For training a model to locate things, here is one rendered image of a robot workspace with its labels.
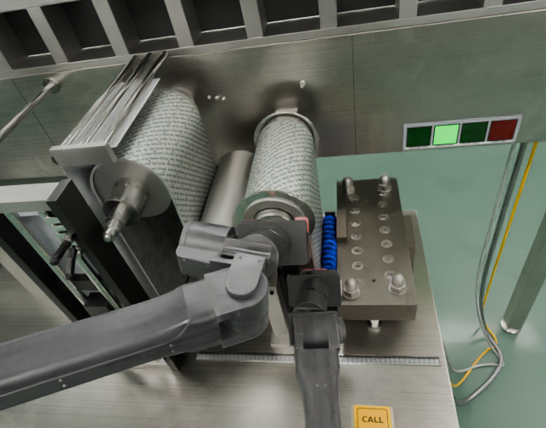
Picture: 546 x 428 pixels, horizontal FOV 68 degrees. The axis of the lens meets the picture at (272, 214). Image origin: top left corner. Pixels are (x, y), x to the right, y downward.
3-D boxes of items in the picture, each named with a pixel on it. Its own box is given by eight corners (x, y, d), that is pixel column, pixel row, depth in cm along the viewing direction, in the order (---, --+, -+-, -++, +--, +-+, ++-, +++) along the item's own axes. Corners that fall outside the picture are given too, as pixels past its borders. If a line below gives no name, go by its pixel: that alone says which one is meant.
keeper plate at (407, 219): (404, 274, 102) (407, 245, 94) (400, 244, 109) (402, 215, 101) (414, 274, 101) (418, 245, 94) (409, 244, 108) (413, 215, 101)
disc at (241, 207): (238, 245, 81) (230, 188, 70) (239, 243, 81) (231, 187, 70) (313, 250, 79) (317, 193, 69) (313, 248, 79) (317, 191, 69)
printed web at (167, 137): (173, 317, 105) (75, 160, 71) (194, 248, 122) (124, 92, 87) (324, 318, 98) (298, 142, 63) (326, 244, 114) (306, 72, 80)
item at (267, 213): (244, 223, 73) (278, 209, 69) (245, 215, 74) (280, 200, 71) (267, 247, 77) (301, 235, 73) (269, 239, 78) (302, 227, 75)
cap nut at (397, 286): (389, 295, 85) (390, 283, 82) (387, 281, 87) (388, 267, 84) (408, 295, 84) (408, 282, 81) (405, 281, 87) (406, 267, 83)
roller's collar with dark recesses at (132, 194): (111, 227, 73) (95, 200, 69) (124, 204, 77) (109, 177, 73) (144, 225, 72) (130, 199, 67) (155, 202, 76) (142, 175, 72)
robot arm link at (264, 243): (273, 286, 48) (280, 239, 48) (218, 276, 49) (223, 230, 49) (283, 273, 55) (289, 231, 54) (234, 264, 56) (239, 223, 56)
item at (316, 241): (318, 294, 90) (309, 237, 77) (321, 218, 107) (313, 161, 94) (320, 294, 90) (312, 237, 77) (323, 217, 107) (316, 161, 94)
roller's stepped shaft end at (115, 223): (102, 246, 67) (93, 233, 65) (115, 220, 72) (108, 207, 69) (120, 245, 67) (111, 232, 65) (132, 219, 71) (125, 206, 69)
